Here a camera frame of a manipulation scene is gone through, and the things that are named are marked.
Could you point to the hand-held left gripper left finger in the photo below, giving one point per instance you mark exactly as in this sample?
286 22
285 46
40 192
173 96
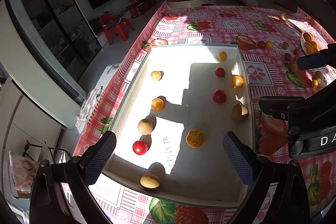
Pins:
102 155

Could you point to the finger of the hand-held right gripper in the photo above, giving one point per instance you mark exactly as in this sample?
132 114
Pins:
313 60
278 106

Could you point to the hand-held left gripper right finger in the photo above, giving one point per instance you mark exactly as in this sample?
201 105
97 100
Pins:
237 158

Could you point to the brown kiwi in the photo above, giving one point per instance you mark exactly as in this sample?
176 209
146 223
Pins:
239 112
318 74
150 181
145 126
292 66

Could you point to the red cherry tomato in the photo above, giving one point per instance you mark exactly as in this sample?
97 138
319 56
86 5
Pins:
139 147
219 96
261 44
288 56
296 51
220 72

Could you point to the large orange tomato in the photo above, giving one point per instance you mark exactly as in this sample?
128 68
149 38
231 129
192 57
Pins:
194 138

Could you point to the white tray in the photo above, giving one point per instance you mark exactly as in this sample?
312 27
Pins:
183 108

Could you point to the mandarin orange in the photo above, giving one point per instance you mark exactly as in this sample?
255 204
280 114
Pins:
307 37
311 48

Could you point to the white bag of oranges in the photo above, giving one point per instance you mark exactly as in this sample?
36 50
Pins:
305 43

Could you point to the folding stool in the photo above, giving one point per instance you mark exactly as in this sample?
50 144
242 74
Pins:
39 150

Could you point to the printed cushion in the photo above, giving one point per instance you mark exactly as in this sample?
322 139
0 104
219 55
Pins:
22 171

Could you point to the strawberry print tablecloth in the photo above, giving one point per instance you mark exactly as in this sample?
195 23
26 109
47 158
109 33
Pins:
210 27

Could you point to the red plastic chair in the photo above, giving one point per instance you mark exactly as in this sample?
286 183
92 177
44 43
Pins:
116 27

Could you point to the glass door cabinet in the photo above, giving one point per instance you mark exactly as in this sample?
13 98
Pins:
52 19

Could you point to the red gift boxes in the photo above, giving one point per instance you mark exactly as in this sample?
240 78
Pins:
141 5

